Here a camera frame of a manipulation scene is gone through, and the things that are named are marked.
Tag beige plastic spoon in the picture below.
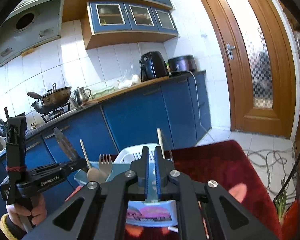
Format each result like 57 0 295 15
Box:
79 139 107 184

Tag steel table knife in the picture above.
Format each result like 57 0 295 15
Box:
53 127 88 173

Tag wooden chopstick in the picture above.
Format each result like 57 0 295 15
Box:
157 128 165 159

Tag white chopstick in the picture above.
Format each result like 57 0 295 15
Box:
168 226 179 233

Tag yellow sleeve forearm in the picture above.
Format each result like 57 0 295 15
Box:
0 213 27 240

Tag person's left hand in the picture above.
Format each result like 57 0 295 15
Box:
6 194 47 232

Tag light blue utensil holder box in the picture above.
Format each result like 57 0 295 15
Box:
73 142 179 228

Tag red floral plush table cover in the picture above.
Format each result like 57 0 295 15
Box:
65 139 283 240

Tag small black wok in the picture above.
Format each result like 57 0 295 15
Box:
0 107 11 138

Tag large black wok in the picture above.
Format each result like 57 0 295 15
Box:
27 83 71 114

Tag blue base cabinets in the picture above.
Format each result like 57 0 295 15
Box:
0 70 211 218

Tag steel kettle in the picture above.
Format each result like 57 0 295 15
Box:
71 87 91 106

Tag bag of white buns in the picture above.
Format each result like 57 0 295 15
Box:
117 65 141 89

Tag dark rice cooker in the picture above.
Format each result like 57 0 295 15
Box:
168 55 197 72

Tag black air fryer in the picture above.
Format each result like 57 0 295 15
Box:
139 51 169 82

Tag grey range hood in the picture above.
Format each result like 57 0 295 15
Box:
0 0 64 66

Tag brown wooden door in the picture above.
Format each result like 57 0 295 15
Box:
201 0 296 138

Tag grey floor cables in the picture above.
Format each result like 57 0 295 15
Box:
244 142 298 201

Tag white power cord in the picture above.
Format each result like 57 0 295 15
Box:
172 69 216 143

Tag silver door handle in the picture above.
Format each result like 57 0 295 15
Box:
226 43 236 60

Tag blue glass wall cabinet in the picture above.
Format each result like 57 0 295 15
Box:
81 2 178 50

